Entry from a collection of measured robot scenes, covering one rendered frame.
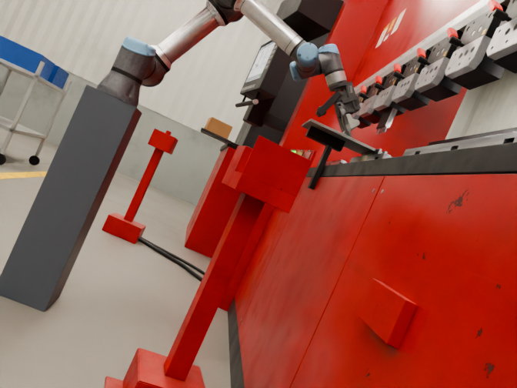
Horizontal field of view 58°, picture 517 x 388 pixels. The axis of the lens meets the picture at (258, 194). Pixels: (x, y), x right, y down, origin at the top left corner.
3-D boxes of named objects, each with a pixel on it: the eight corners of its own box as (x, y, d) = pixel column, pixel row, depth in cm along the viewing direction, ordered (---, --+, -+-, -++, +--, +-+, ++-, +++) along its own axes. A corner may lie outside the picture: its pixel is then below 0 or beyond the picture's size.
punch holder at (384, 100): (371, 109, 187) (388, 72, 187) (390, 118, 188) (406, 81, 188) (385, 103, 173) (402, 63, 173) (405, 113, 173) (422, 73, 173)
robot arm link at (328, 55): (314, 53, 181) (335, 47, 180) (321, 80, 181) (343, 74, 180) (315, 46, 173) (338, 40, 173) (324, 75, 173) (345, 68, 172)
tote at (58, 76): (14, 68, 469) (21, 51, 469) (61, 90, 476) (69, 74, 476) (-1, 60, 433) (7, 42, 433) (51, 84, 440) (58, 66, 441)
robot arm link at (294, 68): (288, 56, 170) (318, 48, 170) (288, 65, 181) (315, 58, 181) (295, 77, 170) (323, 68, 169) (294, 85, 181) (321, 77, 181)
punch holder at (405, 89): (389, 101, 168) (408, 59, 168) (410, 111, 168) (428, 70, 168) (405, 93, 153) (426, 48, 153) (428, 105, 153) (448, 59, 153)
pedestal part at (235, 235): (163, 365, 131) (241, 191, 131) (182, 371, 133) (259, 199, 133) (164, 376, 125) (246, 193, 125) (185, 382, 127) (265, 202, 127)
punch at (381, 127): (373, 133, 183) (383, 111, 183) (378, 135, 183) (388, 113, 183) (382, 131, 173) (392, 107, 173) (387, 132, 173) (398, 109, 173)
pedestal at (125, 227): (108, 226, 343) (154, 125, 343) (139, 240, 345) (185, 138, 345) (101, 229, 323) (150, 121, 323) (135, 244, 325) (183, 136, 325)
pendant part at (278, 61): (238, 93, 311) (261, 45, 311) (255, 102, 315) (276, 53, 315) (258, 88, 268) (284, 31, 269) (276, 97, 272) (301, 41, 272)
